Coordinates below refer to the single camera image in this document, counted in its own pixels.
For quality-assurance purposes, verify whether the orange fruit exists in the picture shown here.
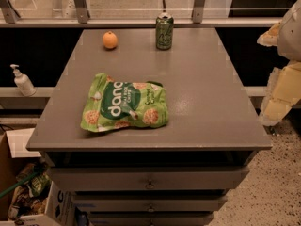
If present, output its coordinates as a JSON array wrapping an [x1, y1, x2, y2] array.
[[103, 31, 118, 49]]

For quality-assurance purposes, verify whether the green soda can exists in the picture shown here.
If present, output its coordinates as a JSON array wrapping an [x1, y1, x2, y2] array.
[[155, 12, 174, 50]]

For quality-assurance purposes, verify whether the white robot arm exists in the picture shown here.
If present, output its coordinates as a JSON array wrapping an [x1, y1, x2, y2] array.
[[257, 0, 301, 126]]

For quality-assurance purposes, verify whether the cardboard box with trash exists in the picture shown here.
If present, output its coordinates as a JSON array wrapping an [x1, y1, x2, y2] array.
[[0, 129, 74, 226]]

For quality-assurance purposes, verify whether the green rice chips bag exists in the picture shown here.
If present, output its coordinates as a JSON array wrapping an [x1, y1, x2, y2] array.
[[81, 73, 168, 133]]

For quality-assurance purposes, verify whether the green stick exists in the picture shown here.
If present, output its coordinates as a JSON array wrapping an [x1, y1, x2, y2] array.
[[0, 171, 41, 199]]

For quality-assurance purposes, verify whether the grey drawer cabinet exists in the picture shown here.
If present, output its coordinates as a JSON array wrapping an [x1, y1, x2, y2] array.
[[28, 28, 271, 226]]

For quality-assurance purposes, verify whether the white pump dispenser bottle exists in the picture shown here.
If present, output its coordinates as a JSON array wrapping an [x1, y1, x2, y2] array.
[[10, 64, 36, 96]]

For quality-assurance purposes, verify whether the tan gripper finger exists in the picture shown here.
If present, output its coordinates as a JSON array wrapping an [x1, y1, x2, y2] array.
[[259, 61, 301, 126], [257, 22, 281, 47]]

